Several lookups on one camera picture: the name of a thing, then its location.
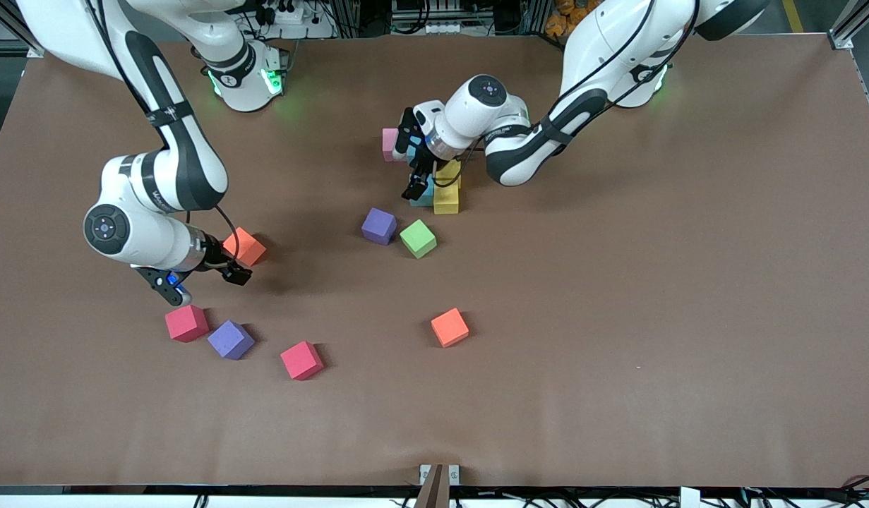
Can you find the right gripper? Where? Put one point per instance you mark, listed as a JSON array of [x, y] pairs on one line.
[[214, 254]]

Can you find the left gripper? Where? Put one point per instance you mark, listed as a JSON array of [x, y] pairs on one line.
[[421, 167]]

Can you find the blue foam cube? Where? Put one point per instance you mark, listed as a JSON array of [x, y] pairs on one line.
[[426, 199]]

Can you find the yellow foam cube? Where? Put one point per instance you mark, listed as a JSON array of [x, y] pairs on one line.
[[447, 201], [451, 173]]

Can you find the pink foam cube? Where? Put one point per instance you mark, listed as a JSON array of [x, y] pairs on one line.
[[388, 144]]

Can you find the green foam cube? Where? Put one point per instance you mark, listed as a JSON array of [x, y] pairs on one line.
[[418, 238]]

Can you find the purple foam cube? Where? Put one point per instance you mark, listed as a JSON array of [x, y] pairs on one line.
[[231, 340], [379, 226]]

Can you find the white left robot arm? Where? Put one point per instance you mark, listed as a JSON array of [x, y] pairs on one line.
[[618, 49]]

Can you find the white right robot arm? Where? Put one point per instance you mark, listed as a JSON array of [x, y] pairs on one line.
[[166, 176]]

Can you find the orange foam cube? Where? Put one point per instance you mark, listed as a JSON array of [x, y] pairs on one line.
[[250, 247], [450, 328]]

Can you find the red foam cube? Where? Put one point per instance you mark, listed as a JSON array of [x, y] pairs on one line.
[[186, 323], [301, 360]]

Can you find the white power strip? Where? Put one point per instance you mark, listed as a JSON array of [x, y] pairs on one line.
[[300, 29]]

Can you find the orange snack bags pile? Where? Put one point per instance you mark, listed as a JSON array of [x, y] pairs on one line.
[[568, 17]]

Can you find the brown table mat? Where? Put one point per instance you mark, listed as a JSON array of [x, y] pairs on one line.
[[723, 353]]

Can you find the silver metal bracket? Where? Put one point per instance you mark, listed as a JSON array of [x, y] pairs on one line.
[[425, 471]]

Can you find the grey camera stand pole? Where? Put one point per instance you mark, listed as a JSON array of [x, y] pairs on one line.
[[431, 494]]

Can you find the aluminium frame post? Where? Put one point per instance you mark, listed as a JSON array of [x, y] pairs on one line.
[[7, 32], [847, 28]]

